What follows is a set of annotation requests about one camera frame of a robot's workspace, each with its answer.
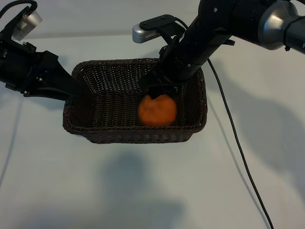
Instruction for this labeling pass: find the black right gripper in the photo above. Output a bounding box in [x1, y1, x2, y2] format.
[138, 39, 211, 100]

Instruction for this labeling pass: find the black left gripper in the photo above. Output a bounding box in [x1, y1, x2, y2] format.
[0, 41, 84, 101]

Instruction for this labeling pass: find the orange fruit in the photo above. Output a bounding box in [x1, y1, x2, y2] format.
[138, 93, 177, 126]

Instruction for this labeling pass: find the dark brown wicker basket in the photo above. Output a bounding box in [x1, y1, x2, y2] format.
[62, 58, 207, 144]

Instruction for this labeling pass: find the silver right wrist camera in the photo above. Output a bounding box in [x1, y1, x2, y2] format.
[132, 22, 163, 44]

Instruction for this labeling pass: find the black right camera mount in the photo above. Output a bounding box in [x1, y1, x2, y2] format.
[140, 14, 188, 37]

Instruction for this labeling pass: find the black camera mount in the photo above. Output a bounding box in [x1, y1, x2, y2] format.
[0, 9, 30, 43]
[140, 14, 188, 37]

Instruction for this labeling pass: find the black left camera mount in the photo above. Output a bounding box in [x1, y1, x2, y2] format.
[0, 9, 30, 43]

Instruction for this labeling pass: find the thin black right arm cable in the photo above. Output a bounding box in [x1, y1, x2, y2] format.
[206, 58, 274, 229]

